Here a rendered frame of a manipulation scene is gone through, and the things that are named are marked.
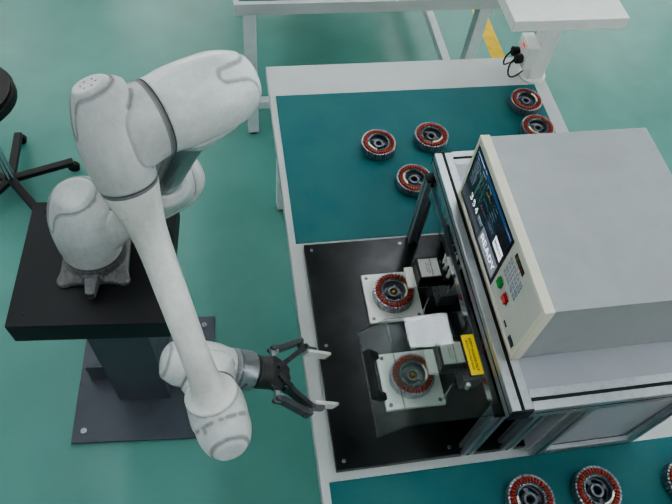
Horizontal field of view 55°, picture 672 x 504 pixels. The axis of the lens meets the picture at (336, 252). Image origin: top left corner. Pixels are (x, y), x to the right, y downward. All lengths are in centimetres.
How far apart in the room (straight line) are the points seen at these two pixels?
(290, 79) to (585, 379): 144
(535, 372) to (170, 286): 75
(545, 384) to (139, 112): 93
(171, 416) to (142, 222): 140
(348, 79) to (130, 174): 140
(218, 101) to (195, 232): 178
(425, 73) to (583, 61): 171
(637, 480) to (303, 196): 118
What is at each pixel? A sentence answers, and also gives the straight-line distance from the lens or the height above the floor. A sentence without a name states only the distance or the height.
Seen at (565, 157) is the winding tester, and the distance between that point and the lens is 147.
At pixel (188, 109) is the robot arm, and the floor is 156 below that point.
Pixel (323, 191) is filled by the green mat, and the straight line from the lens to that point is 201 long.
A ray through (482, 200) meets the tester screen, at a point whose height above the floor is 123.
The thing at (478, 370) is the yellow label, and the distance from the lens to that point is 142.
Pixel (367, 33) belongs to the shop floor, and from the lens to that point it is 379.
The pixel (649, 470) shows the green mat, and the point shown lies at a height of 75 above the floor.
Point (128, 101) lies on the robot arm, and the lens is 107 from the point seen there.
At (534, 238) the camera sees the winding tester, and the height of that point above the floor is 132.
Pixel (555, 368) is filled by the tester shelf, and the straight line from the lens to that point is 142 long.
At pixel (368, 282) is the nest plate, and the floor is 78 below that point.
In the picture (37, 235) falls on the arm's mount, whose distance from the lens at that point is 192.
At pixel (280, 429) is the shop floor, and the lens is 243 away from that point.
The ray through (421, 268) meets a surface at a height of 92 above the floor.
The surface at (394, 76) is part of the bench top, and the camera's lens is 240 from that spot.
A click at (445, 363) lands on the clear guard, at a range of 141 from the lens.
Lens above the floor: 232
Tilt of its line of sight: 57 degrees down
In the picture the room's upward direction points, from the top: 8 degrees clockwise
